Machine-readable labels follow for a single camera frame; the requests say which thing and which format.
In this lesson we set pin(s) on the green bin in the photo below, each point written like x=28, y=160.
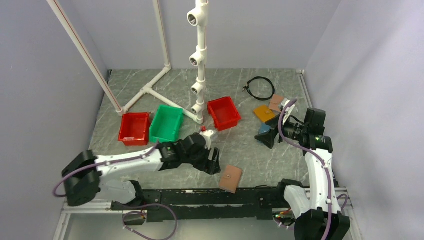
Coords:
x=166, y=124

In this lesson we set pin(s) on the brown card holder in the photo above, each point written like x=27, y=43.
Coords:
x=230, y=179

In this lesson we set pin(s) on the orange card holder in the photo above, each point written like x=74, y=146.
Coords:
x=263, y=113

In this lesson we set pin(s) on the white pvc pipe frame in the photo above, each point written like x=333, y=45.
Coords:
x=147, y=89

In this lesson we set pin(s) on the white pvc fitting post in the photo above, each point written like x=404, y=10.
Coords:
x=198, y=17

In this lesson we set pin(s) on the red bin left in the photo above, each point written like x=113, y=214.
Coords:
x=134, y=129

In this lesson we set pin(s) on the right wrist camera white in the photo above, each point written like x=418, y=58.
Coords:
x=288, y=111

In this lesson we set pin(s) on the aluminium frame rail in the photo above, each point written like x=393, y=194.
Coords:
x=104, y=207

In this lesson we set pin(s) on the red bin right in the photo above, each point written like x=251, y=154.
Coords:
x=224, y=113

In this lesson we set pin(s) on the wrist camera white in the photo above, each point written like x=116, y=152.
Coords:
x=209, y=135
x=288, y=111

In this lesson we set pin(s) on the pink card holder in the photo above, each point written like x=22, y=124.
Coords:
x=276, y=103

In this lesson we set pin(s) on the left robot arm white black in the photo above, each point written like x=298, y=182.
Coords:
x=89, y=176

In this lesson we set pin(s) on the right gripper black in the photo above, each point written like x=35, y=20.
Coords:
x=268, y=138

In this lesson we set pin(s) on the blue card holder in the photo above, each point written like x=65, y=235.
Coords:
x=264, y=128

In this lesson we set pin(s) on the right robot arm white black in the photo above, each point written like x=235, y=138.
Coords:
x=319, y=215

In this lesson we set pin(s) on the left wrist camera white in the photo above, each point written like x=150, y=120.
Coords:
x=209, y=135

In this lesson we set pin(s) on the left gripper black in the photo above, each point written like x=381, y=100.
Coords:
x=211, y=166

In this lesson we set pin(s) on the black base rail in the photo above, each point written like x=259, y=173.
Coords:
x=261, y=203

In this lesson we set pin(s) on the red bin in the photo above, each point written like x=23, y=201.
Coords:
x=134, y=129
x=224, y=113

